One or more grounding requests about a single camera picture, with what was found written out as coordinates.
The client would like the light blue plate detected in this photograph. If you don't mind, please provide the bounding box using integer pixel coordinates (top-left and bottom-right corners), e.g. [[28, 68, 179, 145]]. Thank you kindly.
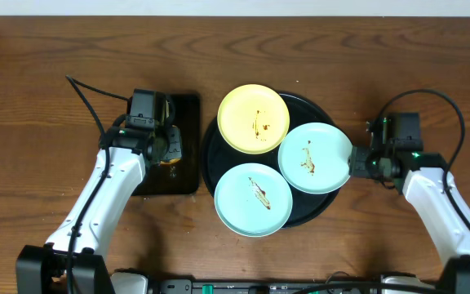
[[277, 122, 353, 194], [214, 163, 293, 237]]

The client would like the yellow plate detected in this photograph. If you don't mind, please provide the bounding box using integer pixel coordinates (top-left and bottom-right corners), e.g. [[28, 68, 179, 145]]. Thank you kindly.
[[217, 84, 290, 154]]

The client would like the light blue plate front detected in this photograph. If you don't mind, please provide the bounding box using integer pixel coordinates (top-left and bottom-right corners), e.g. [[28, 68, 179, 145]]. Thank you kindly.
[[214, 163, 293, 237]]

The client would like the green and yellow sponge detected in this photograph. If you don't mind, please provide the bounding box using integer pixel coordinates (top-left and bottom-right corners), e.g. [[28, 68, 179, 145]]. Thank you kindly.
[[160, 158, 180, 165]]

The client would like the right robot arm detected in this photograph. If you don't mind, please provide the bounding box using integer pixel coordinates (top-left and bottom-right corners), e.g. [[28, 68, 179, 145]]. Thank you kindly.
[[348, 114, 470, 293]]

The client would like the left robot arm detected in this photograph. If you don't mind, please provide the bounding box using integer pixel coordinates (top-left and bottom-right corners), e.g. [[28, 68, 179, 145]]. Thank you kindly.
[[16, 114, 182, 293]]

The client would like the black rectangular tray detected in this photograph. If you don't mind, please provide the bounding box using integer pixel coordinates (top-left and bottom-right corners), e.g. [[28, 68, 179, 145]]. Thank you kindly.
[[133, 93, 201, 197]]

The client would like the black round tray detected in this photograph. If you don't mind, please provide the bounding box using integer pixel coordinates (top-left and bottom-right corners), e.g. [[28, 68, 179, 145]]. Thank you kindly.
[[200, 91, 339, 228]]

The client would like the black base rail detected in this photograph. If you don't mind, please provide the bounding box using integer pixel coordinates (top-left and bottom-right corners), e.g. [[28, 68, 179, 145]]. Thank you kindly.
[[110, 271, 436, 294]]

